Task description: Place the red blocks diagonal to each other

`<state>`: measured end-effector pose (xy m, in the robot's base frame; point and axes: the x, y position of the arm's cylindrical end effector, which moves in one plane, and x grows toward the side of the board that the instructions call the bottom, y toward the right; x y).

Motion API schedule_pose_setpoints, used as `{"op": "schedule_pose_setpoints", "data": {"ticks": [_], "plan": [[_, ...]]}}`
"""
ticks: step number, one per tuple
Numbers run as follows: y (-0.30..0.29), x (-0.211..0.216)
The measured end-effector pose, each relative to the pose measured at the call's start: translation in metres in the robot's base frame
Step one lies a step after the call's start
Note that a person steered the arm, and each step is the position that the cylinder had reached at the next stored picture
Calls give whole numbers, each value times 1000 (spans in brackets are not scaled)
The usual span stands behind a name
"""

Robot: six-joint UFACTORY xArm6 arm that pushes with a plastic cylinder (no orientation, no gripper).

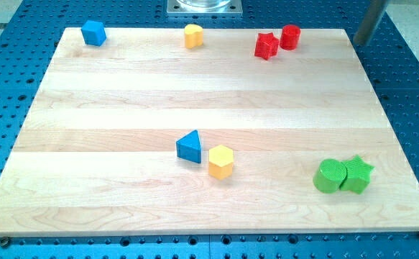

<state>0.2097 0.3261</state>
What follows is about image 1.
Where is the blue triangle block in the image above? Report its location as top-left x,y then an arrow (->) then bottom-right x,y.
176,129 -> 202,163

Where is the yellow hexagon block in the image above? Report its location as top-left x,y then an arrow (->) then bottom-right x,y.
208,145 -> 234,180

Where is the light wooden board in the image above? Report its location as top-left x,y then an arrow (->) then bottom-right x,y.
0,28 -> 419,237

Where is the yellow heart block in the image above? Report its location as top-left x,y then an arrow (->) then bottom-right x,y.
184,24 -> 203,49

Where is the red star block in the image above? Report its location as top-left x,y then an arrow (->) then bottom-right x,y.
254,32 -> 279,60

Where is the red cylinder block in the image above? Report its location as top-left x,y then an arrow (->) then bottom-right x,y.
280,24 -> 301,50

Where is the green cylinder block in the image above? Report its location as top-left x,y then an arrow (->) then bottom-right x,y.
313,158 -> 347,194

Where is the blue cube block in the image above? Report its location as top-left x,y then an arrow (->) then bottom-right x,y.
80,20 -> 106,47

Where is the green star block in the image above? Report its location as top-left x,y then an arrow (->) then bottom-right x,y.
340,155 -> 374,194

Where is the grey metal pusher rod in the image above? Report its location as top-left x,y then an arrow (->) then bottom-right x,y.
353,0 -> 390,46

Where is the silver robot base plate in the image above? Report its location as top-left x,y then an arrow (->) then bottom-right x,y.
165,0 -> 243,17

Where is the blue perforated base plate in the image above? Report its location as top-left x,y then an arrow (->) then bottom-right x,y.
0,1 -> 419,258

